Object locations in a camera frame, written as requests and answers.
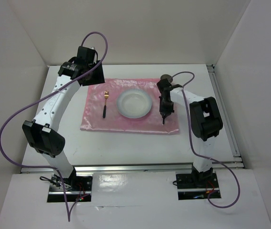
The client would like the small metal cup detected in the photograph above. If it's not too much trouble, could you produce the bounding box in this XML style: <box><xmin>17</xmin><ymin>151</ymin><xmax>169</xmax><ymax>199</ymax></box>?
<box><xmin>160</xmin><ymin>74</ymin><xmax>173</xmax><ymax>83</ymax></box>

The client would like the white round plate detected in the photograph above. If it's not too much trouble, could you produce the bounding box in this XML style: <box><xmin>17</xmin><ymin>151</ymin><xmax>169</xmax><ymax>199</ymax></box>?
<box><xmin>116</xmin><ymin>89</ymin><xmax>152</xmax><ymax>119</ymax></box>

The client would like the gold fork dark handle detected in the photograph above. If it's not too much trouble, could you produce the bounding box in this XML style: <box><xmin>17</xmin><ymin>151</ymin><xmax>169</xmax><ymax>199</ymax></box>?
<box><xmin>102</xmin><ymin>91</ymin><xmax>109</xmax><ymax>118</ymax></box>

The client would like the pink rose satin cloth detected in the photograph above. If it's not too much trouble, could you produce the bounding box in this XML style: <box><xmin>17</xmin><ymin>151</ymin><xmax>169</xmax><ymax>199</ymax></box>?
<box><xmin>80</xmin><ymin>78</ymin><xmax>179</xmax><ymax>135</ymax></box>

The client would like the silver table knife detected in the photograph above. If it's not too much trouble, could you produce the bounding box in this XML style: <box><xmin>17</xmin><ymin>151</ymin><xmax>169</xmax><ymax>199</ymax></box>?
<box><xmin>159</xmin><ymin>96</ymin><xmax>166</xmax><ymax>114</ymax></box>

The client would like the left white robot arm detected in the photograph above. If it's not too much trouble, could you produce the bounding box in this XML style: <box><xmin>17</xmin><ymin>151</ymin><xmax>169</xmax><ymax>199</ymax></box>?
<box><xmin>22</xmin><ymin>46</ymin><xmax>105</xmax><ymax>190</ymax></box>

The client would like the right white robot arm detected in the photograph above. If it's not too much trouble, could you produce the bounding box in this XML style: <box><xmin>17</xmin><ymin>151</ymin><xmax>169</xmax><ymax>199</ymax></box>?
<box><xmin>157</xmin><ymin>74</ymin><xmax>223</xmax><ymax>187</ymax></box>

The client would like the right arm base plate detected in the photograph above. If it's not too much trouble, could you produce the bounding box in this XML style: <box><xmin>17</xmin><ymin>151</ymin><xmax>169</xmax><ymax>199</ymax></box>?
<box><xmin>172</xmin><ymin>173</ymin><xmax>221</xmax><ymax>200</ymax></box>

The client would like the aluminium front rail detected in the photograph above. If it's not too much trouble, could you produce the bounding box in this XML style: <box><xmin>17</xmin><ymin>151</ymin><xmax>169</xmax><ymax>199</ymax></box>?
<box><xmin>21</xmin><ymin>161</ymin><xmax>244</xmax><ymax>174</ymax></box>

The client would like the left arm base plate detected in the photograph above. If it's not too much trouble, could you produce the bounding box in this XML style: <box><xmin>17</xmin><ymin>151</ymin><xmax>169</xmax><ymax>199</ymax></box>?
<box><xmin>40</xmin><ymin>175</ymin><xmax>93</xmax><ymax>203</ymax></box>

